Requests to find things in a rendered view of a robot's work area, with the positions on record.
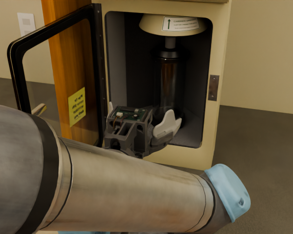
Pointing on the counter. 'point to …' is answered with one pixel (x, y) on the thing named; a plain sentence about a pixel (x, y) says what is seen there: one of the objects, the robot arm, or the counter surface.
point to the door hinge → (101, 62)
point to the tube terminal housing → (188, 152)
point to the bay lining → (116, 62)
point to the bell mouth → (172, 24)
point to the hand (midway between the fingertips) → (146, 117)
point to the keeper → (213, 87)
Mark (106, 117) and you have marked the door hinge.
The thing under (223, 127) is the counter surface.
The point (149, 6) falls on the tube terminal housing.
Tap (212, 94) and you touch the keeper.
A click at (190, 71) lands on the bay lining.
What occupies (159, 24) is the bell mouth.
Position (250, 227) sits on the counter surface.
